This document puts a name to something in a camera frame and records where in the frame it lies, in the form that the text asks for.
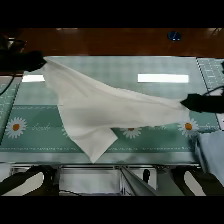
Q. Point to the white garment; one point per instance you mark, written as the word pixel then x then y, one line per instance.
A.
pixel 100 106

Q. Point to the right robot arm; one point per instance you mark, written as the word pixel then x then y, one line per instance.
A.
pixel 206 103

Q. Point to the light blue garment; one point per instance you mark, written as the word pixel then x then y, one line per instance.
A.
pixel 213 150

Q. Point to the silver frame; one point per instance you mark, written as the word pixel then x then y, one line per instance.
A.
pixel 133 180

